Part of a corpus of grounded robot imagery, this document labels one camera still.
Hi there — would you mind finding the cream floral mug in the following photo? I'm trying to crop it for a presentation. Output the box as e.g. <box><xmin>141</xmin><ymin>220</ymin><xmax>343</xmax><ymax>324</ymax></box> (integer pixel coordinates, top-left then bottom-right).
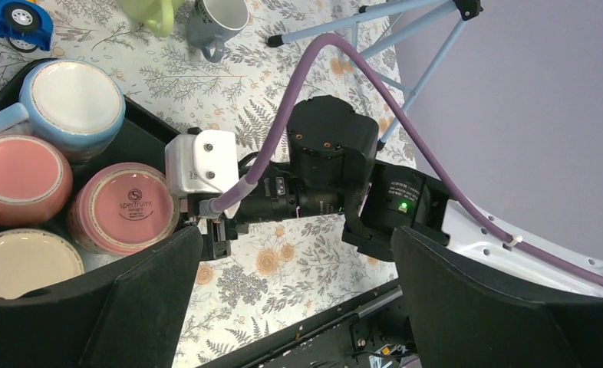
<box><xmin>0</xmin><ymin>228</ymin><xmax>85</xmax><ymax>299</ymax></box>

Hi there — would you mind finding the plain pink mug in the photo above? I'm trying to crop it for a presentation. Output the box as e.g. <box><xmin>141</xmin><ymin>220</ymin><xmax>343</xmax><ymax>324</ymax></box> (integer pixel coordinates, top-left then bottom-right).
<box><xmin>0</xmin><ymin>135</ymin><xmax>73</xmax><ymax>227</ymax></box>

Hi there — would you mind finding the light blue tripod stand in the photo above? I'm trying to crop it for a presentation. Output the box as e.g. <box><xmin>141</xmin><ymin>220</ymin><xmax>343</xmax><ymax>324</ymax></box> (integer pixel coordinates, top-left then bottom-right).
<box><xmin>266</xmin><ymin>0</ymin><xmax>484</xmax><ymax>153</ymax></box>

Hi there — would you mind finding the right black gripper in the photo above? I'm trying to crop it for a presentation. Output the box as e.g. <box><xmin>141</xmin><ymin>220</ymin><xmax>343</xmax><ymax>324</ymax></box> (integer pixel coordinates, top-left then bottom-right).
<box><xmin>180</xmin><ymin>195</ymin><xmax>249</xmax><ymax>261</ymax></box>

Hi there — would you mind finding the grey mug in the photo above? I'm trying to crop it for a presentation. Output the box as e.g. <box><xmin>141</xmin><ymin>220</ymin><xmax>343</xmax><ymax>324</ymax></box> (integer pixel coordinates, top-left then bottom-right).
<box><xmin>185</xmin><ymin>0</ymin><xmax>250</xmax><ymax>63</ymax></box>

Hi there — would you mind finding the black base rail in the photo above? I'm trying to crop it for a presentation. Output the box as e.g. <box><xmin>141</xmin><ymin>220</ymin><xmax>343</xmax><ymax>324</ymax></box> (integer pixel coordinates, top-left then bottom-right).
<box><xmin>207</xmin><ymin>280</ymin><xmax>420</xmax><ymax>368</ymax></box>

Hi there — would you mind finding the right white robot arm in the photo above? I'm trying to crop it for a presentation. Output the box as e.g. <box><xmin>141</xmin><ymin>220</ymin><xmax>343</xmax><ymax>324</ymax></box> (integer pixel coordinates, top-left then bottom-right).
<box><xmin>166</xmin><ymin>96</ymin><xmax>603</xmax><ymax>297</ymax></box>

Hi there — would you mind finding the blue yellow toy truck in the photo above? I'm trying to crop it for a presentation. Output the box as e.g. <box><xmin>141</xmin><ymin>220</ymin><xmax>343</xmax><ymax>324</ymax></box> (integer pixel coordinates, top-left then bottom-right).
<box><xmin>0</xmin><ymin>0</ymin><xmax>54</xmax><ymax>53</ymax></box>

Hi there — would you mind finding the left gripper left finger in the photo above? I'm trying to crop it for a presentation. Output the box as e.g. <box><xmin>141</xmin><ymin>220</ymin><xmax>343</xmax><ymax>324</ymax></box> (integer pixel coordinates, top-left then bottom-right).
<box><xmin>0</xmin><ymin>227</ymin><xmax>203</xmax><ymax>367</ymax></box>

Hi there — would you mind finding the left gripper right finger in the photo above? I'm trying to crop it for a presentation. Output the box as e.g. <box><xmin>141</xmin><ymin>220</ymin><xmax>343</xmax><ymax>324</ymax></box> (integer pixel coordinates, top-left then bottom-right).
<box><xmin>390</xmin><ymin>227</ymin><xmax>603</xmax><ymax>367</ymax></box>

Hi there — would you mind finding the light blue mug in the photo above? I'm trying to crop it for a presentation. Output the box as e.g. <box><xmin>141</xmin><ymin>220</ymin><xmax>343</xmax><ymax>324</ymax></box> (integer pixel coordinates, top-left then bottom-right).
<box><xmin>0</xmin><ymin>59</ymin><xmax>126</xmax><ymax>162</ymax></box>

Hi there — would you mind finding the black plastic tray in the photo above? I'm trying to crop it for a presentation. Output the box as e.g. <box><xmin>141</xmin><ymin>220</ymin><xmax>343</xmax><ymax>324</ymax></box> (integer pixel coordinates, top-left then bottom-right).
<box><xmin>0</xmin><ymin>58</ymin><xmax>202</xmax><ymax>274</ymax></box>

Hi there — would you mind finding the light green mug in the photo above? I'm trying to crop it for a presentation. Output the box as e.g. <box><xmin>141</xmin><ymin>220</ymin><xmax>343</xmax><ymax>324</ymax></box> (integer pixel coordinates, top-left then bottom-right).
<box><xmin>117</xmin><ymin>0</ymin><xmax>185</xmax><ymax>38</ymax></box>

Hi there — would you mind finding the floral tablecloth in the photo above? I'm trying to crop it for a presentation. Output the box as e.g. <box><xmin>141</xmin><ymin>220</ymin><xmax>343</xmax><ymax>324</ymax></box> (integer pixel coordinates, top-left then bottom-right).
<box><xmin>0</xmin><ymin>0</ymin><xmax>420</xmax><ymax>368</ymax></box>

